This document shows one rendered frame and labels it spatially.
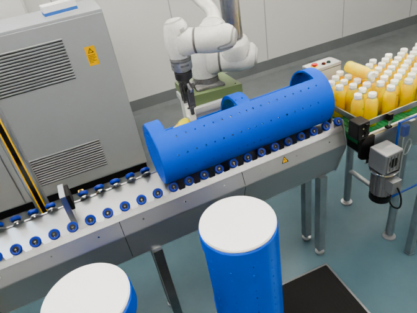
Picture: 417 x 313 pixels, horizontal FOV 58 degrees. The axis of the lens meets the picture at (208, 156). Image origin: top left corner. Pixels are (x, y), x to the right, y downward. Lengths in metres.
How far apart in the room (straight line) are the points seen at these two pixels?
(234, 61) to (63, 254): 1.33
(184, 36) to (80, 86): 1.69
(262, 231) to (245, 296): 0.26
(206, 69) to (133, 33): 2.24
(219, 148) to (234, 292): 0.59
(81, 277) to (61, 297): 0.08
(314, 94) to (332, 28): 3.76
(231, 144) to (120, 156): 1.90
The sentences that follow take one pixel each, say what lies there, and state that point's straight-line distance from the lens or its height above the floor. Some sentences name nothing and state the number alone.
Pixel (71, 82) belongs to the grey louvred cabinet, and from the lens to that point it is 3.11.
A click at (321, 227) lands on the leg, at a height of 0.24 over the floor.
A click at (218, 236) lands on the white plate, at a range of 1.32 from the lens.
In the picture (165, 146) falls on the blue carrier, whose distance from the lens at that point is 1.56.
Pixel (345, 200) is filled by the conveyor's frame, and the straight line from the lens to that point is 2.96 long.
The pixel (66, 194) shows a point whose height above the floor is 1.08.
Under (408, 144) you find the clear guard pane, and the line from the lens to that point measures 2.23.
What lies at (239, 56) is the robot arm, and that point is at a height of 1.24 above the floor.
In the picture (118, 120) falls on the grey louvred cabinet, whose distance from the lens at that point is 3.27.
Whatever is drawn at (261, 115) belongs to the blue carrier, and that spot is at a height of 1.17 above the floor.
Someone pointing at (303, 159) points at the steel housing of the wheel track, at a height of 0.85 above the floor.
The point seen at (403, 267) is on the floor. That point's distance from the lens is 2.64.
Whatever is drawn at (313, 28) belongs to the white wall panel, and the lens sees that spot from 5.37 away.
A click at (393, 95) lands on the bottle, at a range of 2.13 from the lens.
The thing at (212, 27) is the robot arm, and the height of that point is 1.57.
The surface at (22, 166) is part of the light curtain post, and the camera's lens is 1.97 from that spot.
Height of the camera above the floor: 1.99
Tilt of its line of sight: 34 degrees down
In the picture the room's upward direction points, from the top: 10 degrees counter-clockwise
